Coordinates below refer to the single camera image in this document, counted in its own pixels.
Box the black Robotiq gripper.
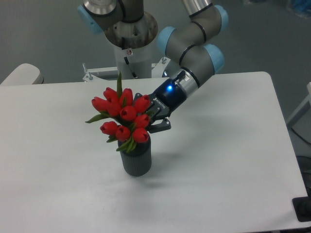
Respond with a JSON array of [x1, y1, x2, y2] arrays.
[[133, 81, 187, 133]]

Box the red tulip bouquet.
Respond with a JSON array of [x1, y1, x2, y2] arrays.
[[86, 74, 151, 153]]

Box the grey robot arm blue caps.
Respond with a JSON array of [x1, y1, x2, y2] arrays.
[[78, 0, 228, 133]]

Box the dark grey ribbed vase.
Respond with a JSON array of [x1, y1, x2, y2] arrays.
[[120, 137, 152, 177]]

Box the beige chair backrest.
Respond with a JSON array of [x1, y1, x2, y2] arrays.
[[0, 63, 44, 86]]

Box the white furniture at right edge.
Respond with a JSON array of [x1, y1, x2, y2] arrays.
[[286, 83, 311, 128]]

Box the black box at table edge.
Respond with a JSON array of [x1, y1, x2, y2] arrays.
[[292, 197, 311, 222]]

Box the black gripper cable connector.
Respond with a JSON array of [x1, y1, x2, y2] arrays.
[[172, 70, 186, 83]]

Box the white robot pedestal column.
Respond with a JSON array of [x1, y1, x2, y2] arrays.
[[114, 46, 152, 80]]

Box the white metal base bracket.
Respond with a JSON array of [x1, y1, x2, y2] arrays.
[[83, 56, 171, 82]]

